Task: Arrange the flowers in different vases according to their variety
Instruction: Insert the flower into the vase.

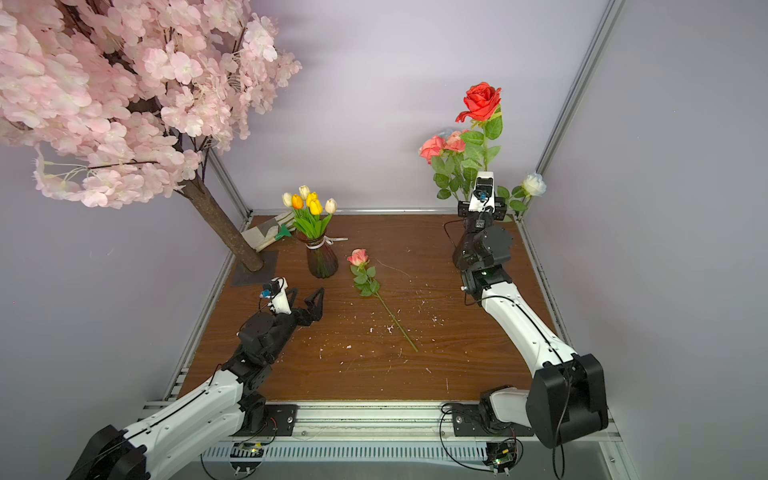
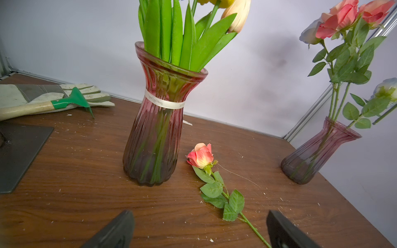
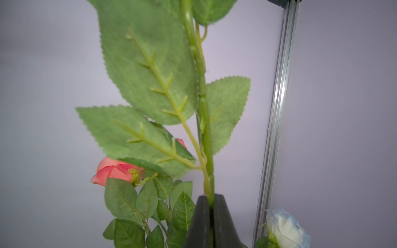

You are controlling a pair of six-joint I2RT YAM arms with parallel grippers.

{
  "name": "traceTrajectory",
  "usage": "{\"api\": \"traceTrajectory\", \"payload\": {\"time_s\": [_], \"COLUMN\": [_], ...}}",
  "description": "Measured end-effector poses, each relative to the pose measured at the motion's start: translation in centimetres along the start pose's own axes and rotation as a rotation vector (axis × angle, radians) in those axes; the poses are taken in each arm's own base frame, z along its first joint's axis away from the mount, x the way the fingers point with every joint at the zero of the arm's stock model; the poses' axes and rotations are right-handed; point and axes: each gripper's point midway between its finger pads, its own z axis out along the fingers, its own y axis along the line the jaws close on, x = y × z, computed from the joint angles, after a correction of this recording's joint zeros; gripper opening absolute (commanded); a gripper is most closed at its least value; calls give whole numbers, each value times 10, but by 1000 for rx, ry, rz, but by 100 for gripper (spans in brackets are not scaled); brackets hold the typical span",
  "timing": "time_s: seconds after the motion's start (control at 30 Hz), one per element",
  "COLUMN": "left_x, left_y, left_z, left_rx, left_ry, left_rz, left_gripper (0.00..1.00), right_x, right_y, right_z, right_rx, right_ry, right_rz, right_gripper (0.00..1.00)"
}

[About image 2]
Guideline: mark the dark tree base plate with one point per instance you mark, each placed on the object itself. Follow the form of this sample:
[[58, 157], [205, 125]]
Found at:
[[20, 145]]

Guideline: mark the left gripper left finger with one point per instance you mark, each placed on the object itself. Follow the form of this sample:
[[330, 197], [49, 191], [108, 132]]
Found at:
[[116, 234]]

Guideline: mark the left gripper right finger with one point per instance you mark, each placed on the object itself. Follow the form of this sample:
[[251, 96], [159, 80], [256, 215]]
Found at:
[[284, 234]]

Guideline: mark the beige gardening gloves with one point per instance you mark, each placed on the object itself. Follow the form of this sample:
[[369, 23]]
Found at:
[[21, 94]]

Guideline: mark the white rose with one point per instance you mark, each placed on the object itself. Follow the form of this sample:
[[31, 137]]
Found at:
[[308, 36], [366, 113]]

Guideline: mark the pink tulip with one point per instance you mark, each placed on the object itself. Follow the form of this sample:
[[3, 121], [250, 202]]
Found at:
[[214, 190]]

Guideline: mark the dark pink glass vase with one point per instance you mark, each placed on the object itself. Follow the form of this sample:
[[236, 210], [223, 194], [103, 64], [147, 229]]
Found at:
[[302, 165]]

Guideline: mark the small green garden tool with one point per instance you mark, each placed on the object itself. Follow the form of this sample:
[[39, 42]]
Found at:
[[75, 97]]

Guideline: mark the dark pink vase with ribbon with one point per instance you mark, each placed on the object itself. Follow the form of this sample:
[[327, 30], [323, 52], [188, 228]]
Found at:
[[151, 152]]

